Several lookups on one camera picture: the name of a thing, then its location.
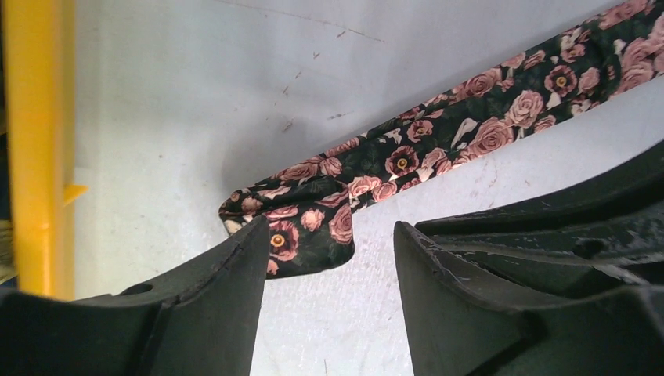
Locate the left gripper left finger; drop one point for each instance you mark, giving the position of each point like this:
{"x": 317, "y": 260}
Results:
{"x": 199, "y": 318}

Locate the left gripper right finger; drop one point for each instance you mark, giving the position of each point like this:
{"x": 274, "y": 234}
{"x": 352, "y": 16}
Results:
{"x": 463, "y": 320}

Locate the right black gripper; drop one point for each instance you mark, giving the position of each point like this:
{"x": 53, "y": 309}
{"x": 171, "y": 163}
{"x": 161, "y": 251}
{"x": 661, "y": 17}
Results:
{"x": 596, "y": 235}

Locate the pink rose floral tie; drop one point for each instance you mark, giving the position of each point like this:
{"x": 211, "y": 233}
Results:
{"x": 309, "y": 206}

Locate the yellow plastic bin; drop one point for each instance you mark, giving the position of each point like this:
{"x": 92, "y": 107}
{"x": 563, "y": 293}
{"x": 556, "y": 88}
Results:
{"x": 39, "y": 56}

